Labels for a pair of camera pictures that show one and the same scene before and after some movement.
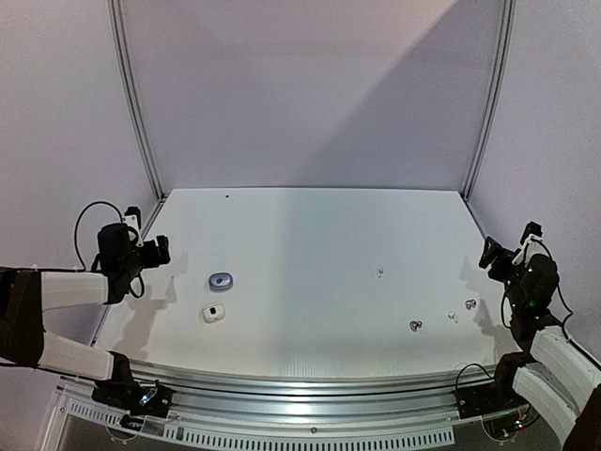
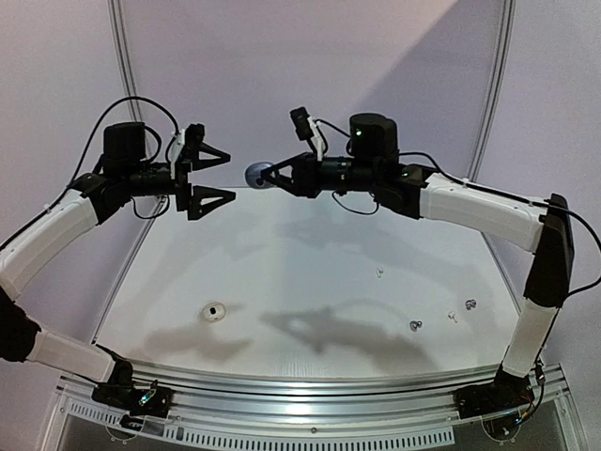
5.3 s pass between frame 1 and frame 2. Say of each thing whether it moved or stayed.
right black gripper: moved
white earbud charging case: stayed
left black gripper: moved
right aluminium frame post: stayed
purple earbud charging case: moved
